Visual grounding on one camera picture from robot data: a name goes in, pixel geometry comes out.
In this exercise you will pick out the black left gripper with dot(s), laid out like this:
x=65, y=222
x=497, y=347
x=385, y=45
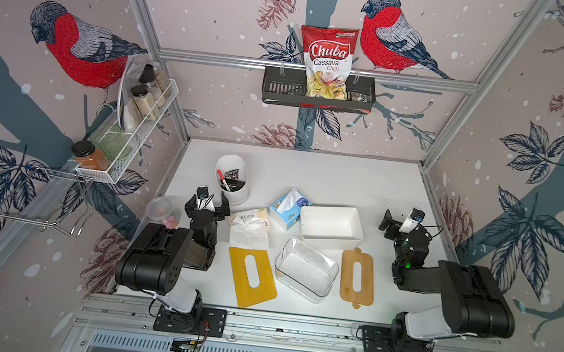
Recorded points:
x=221, y=210

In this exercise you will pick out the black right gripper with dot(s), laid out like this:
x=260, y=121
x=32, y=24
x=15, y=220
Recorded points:
x=394, y=227

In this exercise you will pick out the bamboo tissue box lid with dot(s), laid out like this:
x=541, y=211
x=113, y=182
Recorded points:
x=357, y=278

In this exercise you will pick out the white plastic tissue box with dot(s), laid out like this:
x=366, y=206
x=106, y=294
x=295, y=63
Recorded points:
x=331, y=228

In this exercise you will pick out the blue tissue paper pack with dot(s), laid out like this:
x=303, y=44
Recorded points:
x=286, y=211

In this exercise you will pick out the clear plastic tissue box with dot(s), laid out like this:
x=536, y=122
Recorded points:
x=305, y=270

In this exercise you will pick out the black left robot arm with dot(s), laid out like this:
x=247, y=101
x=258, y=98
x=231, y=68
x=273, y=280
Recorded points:
x=152, y=264

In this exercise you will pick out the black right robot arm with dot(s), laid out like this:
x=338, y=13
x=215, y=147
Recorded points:
x=471, y=301

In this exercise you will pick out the white tissue paper pack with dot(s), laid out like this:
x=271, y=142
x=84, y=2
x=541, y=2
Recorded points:
x=249, y=229

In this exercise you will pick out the yellow tissue box lid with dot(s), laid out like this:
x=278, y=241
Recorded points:
x=252, y=276

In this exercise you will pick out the clear plastic cup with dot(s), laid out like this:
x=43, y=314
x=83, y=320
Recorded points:
x=162, y=211

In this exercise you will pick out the red marker pen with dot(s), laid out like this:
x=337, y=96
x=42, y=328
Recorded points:
x=223, y=180

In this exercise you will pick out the white oval cup holder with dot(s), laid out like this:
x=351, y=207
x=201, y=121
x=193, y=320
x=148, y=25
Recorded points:
x=235, y=170

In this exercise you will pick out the green item in bag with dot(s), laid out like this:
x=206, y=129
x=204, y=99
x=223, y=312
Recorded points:
x=112, y=142

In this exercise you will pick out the orange spice jar black lid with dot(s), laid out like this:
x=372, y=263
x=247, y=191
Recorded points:
x=89, y=156

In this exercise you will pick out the beige bottle black cap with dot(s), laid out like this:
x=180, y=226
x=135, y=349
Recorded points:
x=145, y=102
x=148, y=78

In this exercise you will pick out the red Chuba chips bag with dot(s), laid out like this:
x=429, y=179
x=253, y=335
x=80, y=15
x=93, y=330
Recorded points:
x=328, y=56

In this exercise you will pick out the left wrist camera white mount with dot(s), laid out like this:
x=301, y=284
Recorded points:
x=204, y=199

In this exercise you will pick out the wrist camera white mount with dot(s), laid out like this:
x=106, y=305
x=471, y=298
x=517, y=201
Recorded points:
x=412, y=221
x=204, y=199

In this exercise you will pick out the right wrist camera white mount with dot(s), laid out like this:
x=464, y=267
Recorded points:
x=412, y=221

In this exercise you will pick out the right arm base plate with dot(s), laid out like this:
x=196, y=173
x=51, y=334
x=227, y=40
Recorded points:
x=382, y=339

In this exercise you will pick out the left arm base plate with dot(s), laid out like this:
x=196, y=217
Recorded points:
x=209, y=322

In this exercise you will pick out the white wire wall shelf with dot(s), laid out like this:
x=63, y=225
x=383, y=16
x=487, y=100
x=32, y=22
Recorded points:
x=128, y=118

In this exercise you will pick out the aluminium front rail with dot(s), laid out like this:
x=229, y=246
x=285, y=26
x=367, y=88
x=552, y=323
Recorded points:
x=256, y=327

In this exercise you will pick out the chrome wire rack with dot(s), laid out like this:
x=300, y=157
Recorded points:
x=49, y=199

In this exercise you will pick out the black wall basket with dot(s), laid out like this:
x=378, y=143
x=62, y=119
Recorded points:
x=293, y=88

